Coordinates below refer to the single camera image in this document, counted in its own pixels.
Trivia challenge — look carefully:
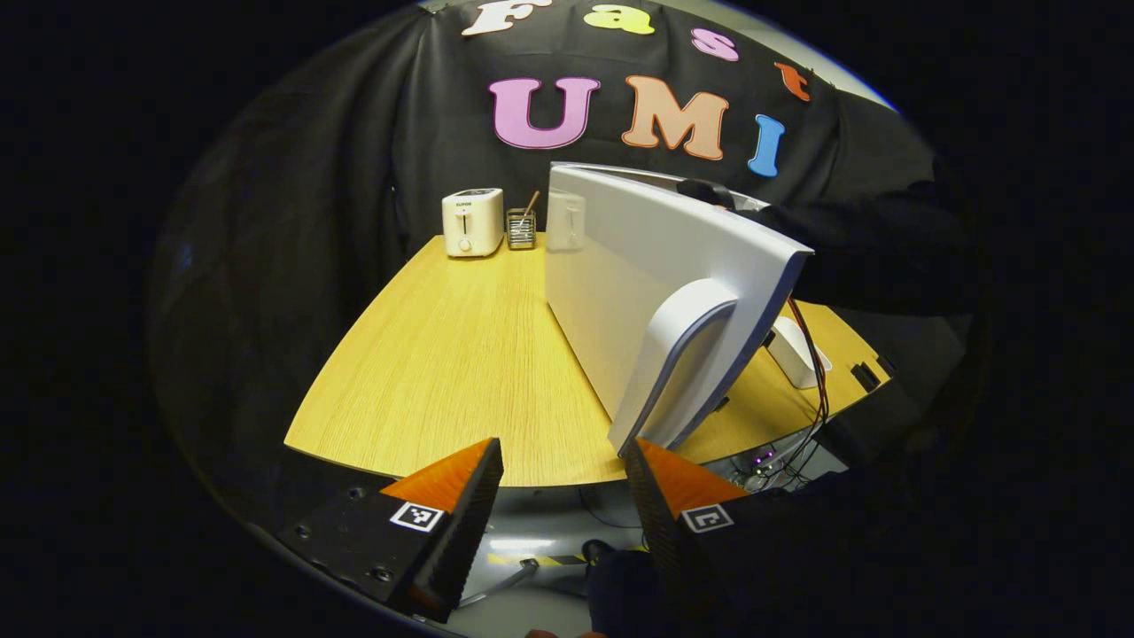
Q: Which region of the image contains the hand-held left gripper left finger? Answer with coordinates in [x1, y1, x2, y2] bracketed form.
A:
[277, 436, 506, 623]

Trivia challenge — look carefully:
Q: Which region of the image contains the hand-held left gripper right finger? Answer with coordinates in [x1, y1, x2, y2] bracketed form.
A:
[623, 436, 851, 623]

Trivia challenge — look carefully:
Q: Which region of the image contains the white microwave oven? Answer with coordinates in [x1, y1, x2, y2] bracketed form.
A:
[543, 161, 814, 459]

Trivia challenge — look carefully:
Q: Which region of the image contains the white rectangular container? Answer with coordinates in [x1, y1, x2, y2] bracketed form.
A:
[765, 316, 834, 391]

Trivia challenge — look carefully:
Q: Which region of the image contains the white toaster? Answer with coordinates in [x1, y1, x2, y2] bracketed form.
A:
[441, 187, 506, 260]

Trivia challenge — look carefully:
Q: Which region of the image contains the black backdrop cloth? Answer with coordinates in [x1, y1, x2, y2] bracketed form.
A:
[151, 0, 967, 497]

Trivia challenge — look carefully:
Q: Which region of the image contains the red and black cable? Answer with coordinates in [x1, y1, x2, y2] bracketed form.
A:
[784, 297, 831, 484]

